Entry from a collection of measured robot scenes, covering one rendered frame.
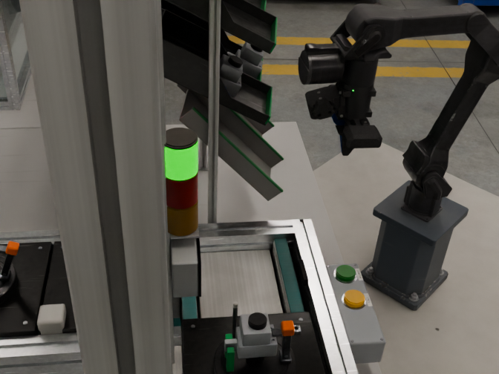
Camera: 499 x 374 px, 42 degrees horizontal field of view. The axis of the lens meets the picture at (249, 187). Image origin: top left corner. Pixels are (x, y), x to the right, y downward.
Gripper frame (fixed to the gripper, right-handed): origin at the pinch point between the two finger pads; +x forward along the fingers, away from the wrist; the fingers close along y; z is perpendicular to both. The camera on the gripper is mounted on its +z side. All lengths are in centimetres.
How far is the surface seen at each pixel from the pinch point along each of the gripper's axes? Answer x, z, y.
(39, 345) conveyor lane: 30, 56, 19
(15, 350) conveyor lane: 29, 60, 21
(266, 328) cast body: 16.5, 17.9, 29.5
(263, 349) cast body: 20.4, 18.3, 30.5
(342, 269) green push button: 27.7, -1.7, 5.9
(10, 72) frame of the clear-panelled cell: 27, 78, -80
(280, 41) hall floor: 125, -47, -318
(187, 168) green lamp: -12.9, 30.3, 26.3
